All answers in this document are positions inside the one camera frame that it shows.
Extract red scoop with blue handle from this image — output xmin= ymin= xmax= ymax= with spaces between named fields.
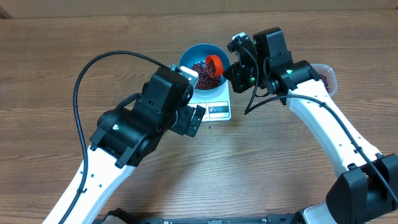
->
xmin=205 ymin=55 xmax=224 ymax=78

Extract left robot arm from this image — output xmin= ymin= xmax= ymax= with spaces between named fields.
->
xmin=44 ymin=66 xmax=205 ymax=223

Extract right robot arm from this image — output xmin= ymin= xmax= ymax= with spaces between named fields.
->
xmin=224 ymin=27 xmax=397 ymax=223

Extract white digital kitchen scale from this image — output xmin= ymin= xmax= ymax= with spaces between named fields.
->
xmin=188 ymin=78 xmax=232 ymax=122

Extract red beans in bowl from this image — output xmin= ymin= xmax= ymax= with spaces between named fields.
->
xmin=190 ymin=61 xmax=221 ymax=90

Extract blue metal bowl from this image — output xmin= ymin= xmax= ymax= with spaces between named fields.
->
xmin=178 ymin=43 xmax=232 ymax=96

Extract red beans in container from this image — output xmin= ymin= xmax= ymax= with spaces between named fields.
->
xmin=318 ymin=73 xmax=329 ymax=92

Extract clear plastic container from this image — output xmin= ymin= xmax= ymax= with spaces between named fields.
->
xmin=311 ymin=63 xmax=338 ymax=97

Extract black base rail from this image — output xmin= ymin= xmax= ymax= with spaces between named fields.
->
xmin=92 ymin=208 xmax=305 ymax=224

